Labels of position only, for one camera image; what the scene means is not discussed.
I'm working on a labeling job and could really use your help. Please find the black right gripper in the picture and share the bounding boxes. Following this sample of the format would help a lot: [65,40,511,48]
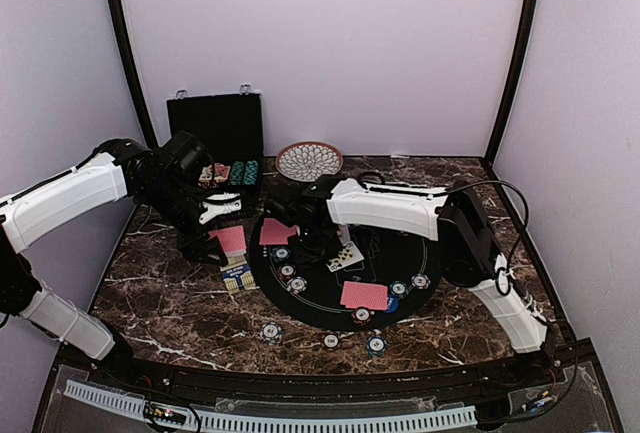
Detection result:
[288,224,344,267]

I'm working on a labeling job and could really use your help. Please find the red playing card deck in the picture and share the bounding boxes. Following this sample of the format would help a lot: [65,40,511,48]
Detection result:
[209,225,247,256]

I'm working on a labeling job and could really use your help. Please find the red cards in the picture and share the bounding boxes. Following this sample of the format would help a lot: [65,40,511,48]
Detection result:
[259,218,299,246]
[340,281,388,311]

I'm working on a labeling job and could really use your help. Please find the blue small blind button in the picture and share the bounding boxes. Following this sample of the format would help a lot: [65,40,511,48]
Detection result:
[386,296,399,314]

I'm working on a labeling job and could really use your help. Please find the brown white chip stack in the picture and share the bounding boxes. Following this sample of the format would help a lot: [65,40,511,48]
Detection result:
[323,334,339,349]

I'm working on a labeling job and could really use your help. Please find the blue tan chip stack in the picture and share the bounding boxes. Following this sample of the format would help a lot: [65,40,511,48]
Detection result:
[260,322,283,345]

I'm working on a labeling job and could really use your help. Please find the blue green chip stack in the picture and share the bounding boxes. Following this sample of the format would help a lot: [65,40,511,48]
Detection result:
[366,335,388,357]

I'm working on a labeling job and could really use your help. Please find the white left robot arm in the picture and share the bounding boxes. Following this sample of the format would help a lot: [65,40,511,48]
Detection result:
[1,132,242,389]

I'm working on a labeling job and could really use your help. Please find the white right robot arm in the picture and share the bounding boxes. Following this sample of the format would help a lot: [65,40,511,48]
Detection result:
[283,175,549,387]

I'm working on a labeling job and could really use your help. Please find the cards in case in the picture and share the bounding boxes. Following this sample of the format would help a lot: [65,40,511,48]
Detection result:
[199,163,231,185]

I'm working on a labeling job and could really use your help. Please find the green chip row left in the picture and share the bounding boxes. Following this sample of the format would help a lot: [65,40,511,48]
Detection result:
[229,161,245,186]

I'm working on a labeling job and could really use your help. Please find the green chip row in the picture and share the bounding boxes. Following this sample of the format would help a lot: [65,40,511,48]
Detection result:
[229,161,245,186]
[242,160,260,187]

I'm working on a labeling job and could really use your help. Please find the green chip row right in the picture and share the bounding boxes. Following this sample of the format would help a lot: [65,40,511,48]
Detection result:
[242,160,260,187]

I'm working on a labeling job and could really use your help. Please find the round black poker mat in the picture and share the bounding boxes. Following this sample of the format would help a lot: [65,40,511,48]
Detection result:
[248,178,446,332]

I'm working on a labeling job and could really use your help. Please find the patterned ceramic plate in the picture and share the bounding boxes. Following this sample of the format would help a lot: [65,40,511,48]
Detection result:
[275,141,343,183]

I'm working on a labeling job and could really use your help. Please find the black poker chip case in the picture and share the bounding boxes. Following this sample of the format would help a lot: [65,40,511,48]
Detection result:
[166,93,264,207]

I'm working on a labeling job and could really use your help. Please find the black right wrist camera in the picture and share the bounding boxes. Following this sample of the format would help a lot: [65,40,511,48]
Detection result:
[264,191,315,226]

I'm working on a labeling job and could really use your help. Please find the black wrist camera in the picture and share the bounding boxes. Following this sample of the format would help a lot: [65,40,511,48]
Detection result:
[264,191,315,226]
[161,131,212,181]

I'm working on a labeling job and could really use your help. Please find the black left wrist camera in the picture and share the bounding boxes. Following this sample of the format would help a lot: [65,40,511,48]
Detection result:
[161,131,212,181]

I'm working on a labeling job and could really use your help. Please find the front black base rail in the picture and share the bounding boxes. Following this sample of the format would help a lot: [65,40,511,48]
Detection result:
[100,340,593,404]

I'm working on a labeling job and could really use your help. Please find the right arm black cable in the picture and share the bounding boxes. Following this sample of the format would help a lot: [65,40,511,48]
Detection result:
[357,170,530,297]

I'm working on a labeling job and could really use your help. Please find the white cable tray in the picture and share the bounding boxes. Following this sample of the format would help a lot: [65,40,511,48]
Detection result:
[62,380,477,432]

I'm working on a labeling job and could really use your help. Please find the black corner frame post left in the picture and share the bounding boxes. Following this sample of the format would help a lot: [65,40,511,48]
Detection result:
[107,0,158,148]

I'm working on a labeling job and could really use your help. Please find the black corner frame post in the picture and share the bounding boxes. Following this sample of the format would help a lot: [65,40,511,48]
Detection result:
[483,0,537,169]
[107,0,158,148]

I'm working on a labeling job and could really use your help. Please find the black corner frame post right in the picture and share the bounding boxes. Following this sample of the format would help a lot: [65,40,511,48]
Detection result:
[483,0,537,169]

